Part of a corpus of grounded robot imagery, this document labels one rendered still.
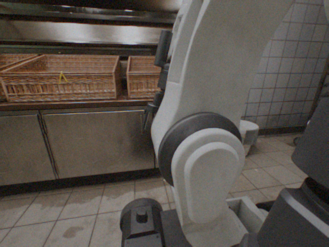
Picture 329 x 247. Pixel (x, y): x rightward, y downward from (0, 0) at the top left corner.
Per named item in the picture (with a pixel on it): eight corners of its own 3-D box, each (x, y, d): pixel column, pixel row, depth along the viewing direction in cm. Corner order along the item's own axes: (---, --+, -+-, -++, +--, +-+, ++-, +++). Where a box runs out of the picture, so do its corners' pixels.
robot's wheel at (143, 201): (163, 225, 77) (162, 193, 70) (164, 234, 72) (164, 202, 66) (122, 232, 73) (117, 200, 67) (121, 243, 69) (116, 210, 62)
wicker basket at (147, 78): (130, 89, 135) (128, 55, 126) (191, 88, 145) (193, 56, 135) (127, 99, 90) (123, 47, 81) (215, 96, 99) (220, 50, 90)
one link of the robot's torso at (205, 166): (230, 216, 55) (196, 93, 38) (278, 288, 37) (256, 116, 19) (192, 234, 55) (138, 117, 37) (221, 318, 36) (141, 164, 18)
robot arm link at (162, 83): (178, 114, 56) (187, 81, 52) (186, 122, 47) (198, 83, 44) (144, 106, 52) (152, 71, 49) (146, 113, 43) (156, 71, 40)
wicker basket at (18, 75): (52, 91, 124) (42, 54, 114) (123, 89, 134) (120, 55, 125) (5, 103, 79) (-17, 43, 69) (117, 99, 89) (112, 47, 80)
